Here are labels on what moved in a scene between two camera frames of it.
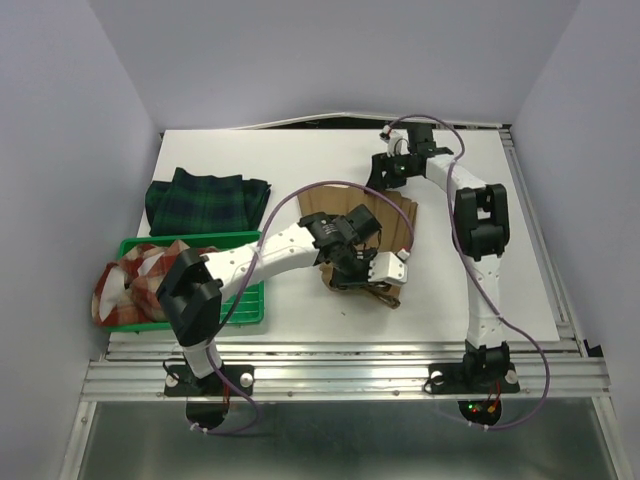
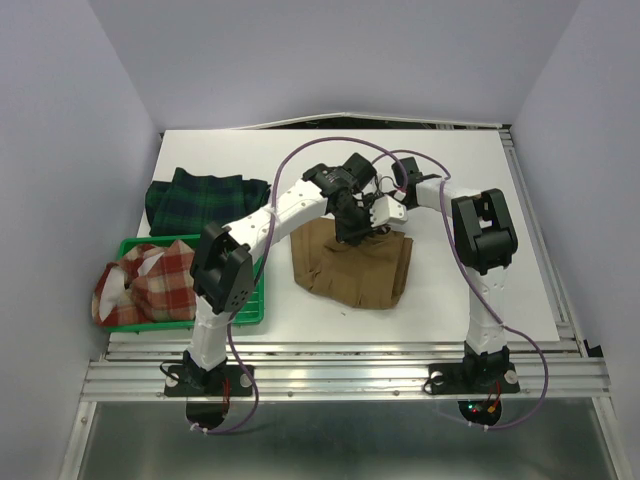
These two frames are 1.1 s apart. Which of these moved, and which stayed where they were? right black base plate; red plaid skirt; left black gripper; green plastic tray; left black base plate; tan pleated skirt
Moved: left black gripper; tan pleated skirt
Stayed: red plaid skirt; left black base plate; right black base plate; green plastic tray
